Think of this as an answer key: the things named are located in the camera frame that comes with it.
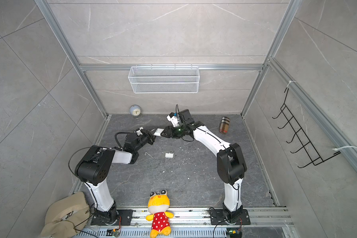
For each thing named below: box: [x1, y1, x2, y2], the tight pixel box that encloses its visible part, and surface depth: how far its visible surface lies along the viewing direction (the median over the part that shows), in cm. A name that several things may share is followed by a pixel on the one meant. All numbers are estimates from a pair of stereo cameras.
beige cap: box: [40, 191, 90, 238], surface depth 74 cm
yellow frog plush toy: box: [145, 189, 175, 238], surface depth 72 cm
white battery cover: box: [165, 152, 175, 159], surface depth 98 cm
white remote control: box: [153, 127, 165, 137], surface depth 88 cm
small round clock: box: [129, 104, 142, 117], surface depth 117 cm
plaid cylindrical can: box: [219, 116, 231, 134], surface depth 113 cm
